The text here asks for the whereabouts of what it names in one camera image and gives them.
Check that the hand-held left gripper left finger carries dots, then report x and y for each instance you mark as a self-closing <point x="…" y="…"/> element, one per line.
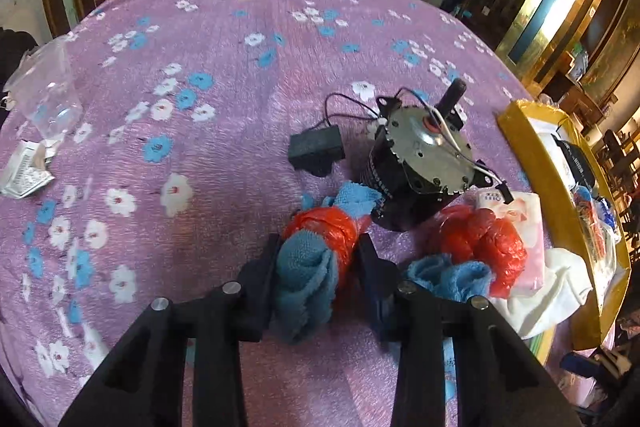
<point x="267" y="277"/>

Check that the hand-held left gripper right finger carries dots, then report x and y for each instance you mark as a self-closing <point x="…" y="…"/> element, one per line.
<point x="372" y="287"/>

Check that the blue towel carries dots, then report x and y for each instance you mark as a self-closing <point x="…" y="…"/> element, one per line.
<point x="450" y="279"/>
<point x="305" y="287"/>

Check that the red plastic bag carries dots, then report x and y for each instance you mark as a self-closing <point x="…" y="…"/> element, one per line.
<point x="325" y="224"/>
<point x="480" y="242"/>

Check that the yellow cardboard box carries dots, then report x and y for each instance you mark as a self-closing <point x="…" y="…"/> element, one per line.
<point x="530" y="157"/>

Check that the black electric motor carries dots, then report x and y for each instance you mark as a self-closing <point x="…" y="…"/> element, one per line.
<point x="400" y="197"/>

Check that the black capacitor box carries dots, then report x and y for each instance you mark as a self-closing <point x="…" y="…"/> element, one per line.
<point x="315" y="149"/>

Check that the pink tissue pack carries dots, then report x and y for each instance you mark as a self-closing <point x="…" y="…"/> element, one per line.
<point x="525" y="217"/>

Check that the zip bag of green yellow cloths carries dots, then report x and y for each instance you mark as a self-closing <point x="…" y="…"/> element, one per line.
<point x="539" y="344"/>

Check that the white folded cloth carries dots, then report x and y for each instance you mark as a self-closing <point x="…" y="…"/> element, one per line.
<point x="550" y="297"/>

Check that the purple floral tablecloth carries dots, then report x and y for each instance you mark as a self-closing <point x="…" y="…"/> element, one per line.
<point x="225" y="72"/>

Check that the small white cloth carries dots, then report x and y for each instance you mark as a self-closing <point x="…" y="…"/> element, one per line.
<point x="547" y="147"/>

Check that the clear bag of blue tissue packs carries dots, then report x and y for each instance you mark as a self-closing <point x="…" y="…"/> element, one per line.
<point x="602" y="217"/>

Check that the silver foil wrapper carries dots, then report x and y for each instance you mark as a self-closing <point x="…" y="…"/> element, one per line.
<point x="25" y="169"/>

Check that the clear plastic cup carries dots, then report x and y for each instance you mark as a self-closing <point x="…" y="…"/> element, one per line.
<point x="50" y="97"/>

